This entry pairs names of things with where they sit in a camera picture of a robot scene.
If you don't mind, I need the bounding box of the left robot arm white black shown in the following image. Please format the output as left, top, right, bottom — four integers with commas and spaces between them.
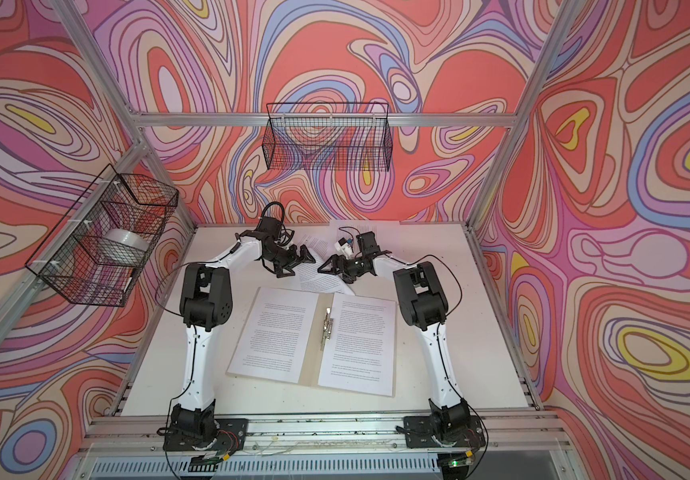
169, 235, 315, 437

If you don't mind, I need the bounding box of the aluminium front rail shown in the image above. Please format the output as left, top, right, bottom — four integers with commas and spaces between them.
66, 410, 590, 479

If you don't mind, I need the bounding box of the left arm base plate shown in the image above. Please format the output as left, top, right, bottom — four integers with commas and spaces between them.
157, 410, 249, 453

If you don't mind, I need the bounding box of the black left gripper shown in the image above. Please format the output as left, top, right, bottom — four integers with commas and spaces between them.
264, 244, 316, 278

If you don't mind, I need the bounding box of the printed paper sheet front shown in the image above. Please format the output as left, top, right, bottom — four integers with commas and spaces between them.
293, 234, 354, 295

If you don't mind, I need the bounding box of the metal folder fastener clip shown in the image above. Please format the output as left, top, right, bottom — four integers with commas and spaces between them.
320, 307, 333, 351

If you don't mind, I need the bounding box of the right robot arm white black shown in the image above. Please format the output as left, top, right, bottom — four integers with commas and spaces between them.
318, 252, 471, 443

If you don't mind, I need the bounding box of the black wire basket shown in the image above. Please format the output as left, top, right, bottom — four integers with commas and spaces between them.
262, 101, 394, 172
25, 166, 179, 307

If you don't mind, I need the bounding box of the silver tape roll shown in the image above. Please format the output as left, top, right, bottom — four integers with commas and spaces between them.
99, 228, 149, 267

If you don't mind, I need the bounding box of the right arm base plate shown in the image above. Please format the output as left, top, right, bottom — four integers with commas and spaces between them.
395, 413, 487, 451

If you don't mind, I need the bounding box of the black wire basket left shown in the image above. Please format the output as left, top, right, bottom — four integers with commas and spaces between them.
25, 166, 179, 307

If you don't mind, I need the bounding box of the aluminium frame post right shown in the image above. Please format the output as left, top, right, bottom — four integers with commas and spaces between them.
466, 1, 585, 230

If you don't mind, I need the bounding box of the printed paper sheet back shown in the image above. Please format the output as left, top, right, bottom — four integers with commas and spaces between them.
329, 220, 405, 257

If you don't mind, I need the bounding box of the black wire basket back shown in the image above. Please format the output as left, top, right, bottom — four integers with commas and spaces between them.
262, 101, 394, 172

